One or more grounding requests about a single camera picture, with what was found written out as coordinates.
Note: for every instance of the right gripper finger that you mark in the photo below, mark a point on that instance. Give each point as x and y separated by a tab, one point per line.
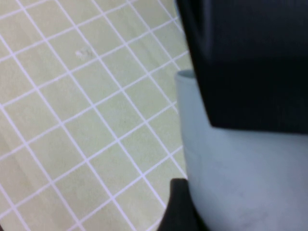
180	211

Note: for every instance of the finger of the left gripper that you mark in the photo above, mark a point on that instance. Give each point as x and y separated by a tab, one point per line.
252	91

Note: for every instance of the pale green plastic cup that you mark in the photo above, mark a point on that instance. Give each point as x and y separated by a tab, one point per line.
240	168

